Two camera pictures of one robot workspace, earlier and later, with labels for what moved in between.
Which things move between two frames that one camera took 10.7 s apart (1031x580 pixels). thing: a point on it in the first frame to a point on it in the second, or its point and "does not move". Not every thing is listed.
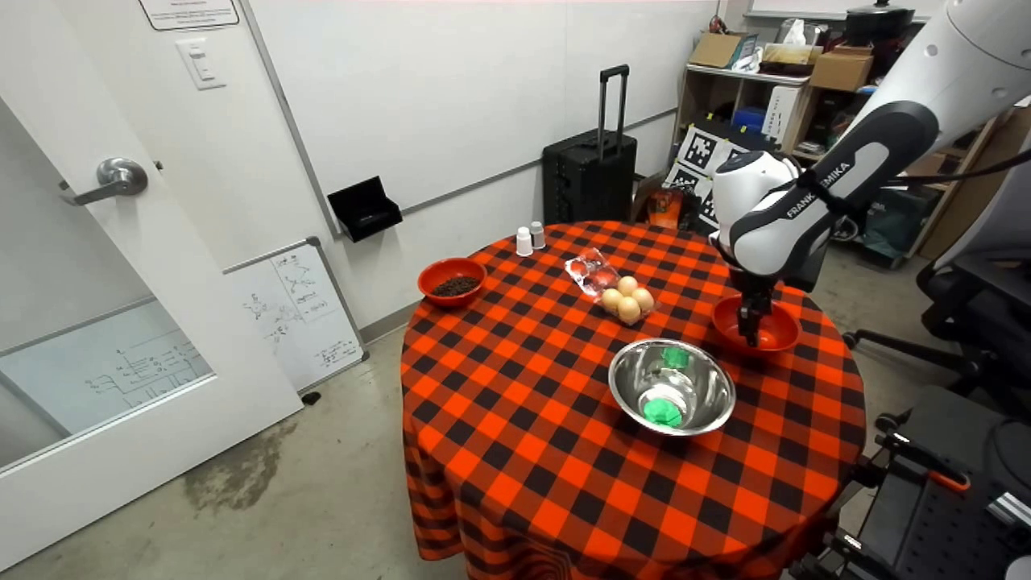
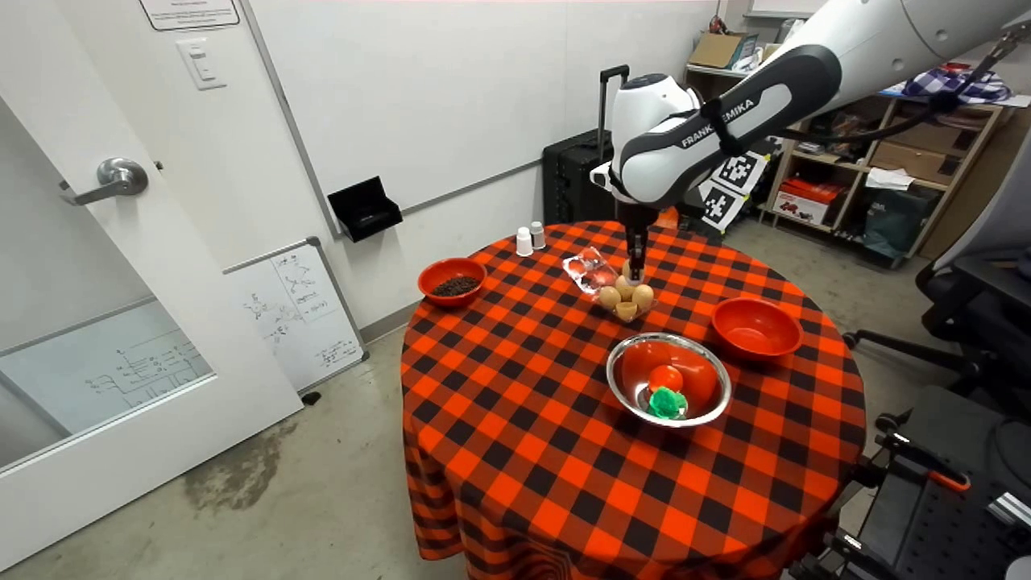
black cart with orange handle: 941,498 does not move
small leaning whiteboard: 301,311 does not move
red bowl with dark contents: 451,281 does not move
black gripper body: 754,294 to 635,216
